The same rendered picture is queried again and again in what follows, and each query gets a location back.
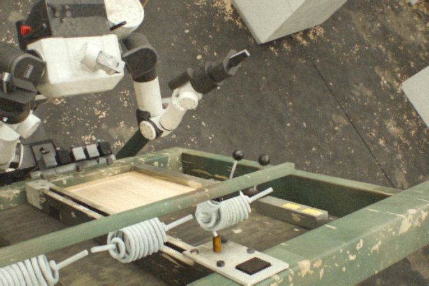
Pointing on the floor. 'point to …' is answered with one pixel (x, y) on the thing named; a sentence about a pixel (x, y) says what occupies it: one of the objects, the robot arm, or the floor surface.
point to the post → (133, 145)
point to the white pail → (125, 14)
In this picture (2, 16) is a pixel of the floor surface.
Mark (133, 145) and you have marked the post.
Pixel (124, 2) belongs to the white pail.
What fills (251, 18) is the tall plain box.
